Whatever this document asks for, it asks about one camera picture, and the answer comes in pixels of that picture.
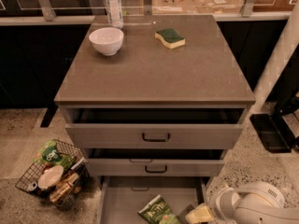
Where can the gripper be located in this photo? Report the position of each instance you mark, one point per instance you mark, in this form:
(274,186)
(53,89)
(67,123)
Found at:
(221,203)

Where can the green jalapeno chip bag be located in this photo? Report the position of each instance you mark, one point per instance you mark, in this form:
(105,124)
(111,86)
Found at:
(157,211)

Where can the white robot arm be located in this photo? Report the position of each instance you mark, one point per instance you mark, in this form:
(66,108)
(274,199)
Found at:
(254,203)

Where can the bottom grey drawer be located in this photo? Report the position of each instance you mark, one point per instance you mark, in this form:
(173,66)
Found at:
(123,197)

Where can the grey drawer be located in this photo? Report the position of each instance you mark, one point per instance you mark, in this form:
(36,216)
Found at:
(123,197)
(149,128)
(154,162)

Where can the middle grey drawer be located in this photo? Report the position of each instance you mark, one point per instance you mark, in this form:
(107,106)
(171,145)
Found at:
(154,162)

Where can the grey drawer cabinet with counter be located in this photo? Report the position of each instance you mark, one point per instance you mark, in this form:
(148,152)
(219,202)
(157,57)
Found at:
(145,74)

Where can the top grey drawer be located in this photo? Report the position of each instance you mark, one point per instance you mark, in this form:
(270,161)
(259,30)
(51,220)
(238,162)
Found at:
(149,128)

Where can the green snack bag in basket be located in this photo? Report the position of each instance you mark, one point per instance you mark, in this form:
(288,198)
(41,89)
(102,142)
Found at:
(49,154)

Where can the brown snack package in basket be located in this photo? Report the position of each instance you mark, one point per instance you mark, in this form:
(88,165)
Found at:
(63,188)

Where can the white plate in basket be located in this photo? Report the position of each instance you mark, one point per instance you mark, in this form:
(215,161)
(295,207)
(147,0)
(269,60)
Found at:
(51,177)

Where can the soda can in basket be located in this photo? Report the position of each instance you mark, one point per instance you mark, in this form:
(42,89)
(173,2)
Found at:
(32,187)

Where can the green yellow sponge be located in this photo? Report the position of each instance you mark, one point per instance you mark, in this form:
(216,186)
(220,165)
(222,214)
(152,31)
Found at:
(170,38)

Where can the white ceramic bowl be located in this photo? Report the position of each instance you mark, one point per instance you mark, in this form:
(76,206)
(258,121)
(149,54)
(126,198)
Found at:
(107,41)

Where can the cardboard box left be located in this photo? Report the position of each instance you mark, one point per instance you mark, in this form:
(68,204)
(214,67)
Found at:
(174,7)

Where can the clear plastic water bottle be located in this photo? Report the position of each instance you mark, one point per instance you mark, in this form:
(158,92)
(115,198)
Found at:
(114,13)

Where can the black wire basket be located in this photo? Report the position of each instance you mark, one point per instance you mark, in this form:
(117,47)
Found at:
(36,170)

